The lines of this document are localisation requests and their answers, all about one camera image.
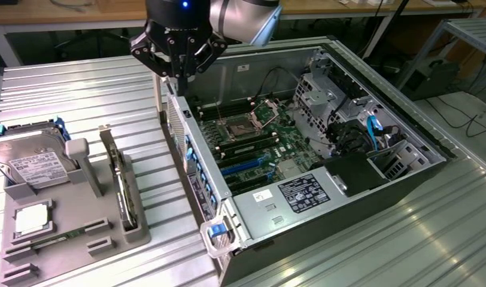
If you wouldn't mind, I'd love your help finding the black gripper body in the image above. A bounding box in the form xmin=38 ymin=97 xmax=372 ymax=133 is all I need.
xmin=144 ymin=0 xmax=212 ymax=58

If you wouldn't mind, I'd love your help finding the black graphics card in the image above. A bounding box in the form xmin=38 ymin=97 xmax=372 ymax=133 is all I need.
xmin=99 ymin=124 xmax=143 ymax=233

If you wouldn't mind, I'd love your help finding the black chair base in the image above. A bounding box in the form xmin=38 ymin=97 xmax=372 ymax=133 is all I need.
xmin=54 ymin=28 xmax=144 ymax=58

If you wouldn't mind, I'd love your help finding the black RAM slot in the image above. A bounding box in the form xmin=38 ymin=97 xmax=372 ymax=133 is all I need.
xmin=196 ymin=101 xmax=250 ymax=116
xmin=200 ymin=106 xmax=255 ymax=122

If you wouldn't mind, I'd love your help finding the long wooden desk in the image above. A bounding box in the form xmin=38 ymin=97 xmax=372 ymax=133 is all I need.
xmin=0 ymin=0 xmax=486 ymax=25

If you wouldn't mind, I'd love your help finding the metal socket cover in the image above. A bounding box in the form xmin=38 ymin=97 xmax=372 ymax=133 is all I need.
xmin=248 ymin=100 xmax=283 ymax=129

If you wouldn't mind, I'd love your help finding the CPU socket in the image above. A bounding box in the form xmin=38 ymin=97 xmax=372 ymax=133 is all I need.
xmin=224 ymin=118 xmax=260 ymax=138

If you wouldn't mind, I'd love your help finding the installed black RAM stick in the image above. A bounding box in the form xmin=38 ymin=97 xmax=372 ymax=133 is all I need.
xmin=214 ymin=135 xmax=279 ymax=158

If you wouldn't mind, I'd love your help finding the blue plastic disk carrier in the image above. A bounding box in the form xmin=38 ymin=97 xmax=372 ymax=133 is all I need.
xmin=0 ymin=115 xmax=72 ymax=142

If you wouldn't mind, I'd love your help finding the perforated metal drive cage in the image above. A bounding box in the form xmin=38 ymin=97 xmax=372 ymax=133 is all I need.
xmin=292 ymin=73 xmax=350 ymax=150

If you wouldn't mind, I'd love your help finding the green motherboard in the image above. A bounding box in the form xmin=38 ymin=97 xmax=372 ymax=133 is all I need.
xmin=192 ymin=98 xmax=335 ymax=195

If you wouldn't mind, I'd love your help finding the blue expansion card retainer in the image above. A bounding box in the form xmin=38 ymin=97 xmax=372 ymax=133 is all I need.
xmin=184 ymin=134 xmax=219 ymax=212

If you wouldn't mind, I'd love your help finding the silver chipset heatsink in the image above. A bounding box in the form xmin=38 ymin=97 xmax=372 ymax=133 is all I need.
xmin=276 ymin=160 xmax=304 ymax=177

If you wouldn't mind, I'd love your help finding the black expansion slot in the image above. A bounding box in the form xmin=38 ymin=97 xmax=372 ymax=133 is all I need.
xmin=228 ymin=175 xmax=270 ymax=194

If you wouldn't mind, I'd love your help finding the silver hard disk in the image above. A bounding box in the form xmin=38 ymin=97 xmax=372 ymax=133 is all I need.
xmin=0 ymin=127 xmax=79 ymax=190

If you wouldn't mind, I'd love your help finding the black plastic shroud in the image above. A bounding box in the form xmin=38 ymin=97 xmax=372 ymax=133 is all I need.
xmin=308 ymin=152 xmax=390 ymax=198

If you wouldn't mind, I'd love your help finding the grey power supply unit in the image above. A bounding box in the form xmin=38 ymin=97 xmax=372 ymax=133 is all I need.
xmin=231 ymin=167 xmax=350 ymax=243

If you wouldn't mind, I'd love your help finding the black box on floor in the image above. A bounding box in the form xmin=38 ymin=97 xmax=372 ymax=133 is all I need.
xmin=402 ymin=59 xmax=461 ymax=101

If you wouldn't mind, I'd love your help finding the grey parts rack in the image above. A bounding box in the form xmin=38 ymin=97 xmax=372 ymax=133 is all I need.
xmin=0 ymin=138 xmax=152 ymax=287

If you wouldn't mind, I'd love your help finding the metal disk bay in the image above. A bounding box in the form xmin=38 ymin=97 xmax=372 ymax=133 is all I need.
xmin=366 ymin=140 xmax=433 ymax=181

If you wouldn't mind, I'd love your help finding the silver CPU chip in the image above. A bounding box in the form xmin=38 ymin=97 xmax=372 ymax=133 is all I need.
xmin=14 ymin=206 xmax=52 ymax=236

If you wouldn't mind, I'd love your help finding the open black PC case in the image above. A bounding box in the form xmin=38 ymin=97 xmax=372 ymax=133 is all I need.
xmin=152 ymin=41 xmax=458 ymax=286

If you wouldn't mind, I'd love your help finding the green RAM stick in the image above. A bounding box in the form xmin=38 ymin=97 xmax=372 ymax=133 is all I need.
xmin=30 ymin=228 xmax=88 ymax=249

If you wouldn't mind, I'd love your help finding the small metal slat table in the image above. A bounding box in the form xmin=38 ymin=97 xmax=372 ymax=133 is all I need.
xmin=398 ymin=16 xmax=486 ymax=90

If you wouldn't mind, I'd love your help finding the beige case handle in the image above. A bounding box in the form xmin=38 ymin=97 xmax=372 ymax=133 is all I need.
xmin=152 ymin=74 xmax=168 ymax=114

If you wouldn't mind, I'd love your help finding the black curved wire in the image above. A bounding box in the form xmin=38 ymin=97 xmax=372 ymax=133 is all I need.
xmin=256 ymin=67 xmax=302 ymax=101

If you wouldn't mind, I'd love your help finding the thin grey coiled cable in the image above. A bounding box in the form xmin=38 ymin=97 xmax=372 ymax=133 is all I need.
xmin=50 ymin=0 xmax=96 ymax=13

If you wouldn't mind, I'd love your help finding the black power wire bundle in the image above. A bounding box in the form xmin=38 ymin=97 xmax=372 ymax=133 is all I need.
xmin=326 ymin=119 xmax=374 ymax=158

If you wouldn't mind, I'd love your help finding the blue SATA wire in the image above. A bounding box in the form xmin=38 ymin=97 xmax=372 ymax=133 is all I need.
xmin=366 ymin=115 xmax=384 ymax=151

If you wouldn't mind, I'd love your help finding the clear plastic case handle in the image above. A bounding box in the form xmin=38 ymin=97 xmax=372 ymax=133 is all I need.
xmin=200 ymin=218 xmax=238 ymax=259

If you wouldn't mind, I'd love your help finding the black cable on white table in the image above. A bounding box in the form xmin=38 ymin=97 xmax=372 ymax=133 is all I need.
xmin=425 ymin=97 xmax=486 ymax=139

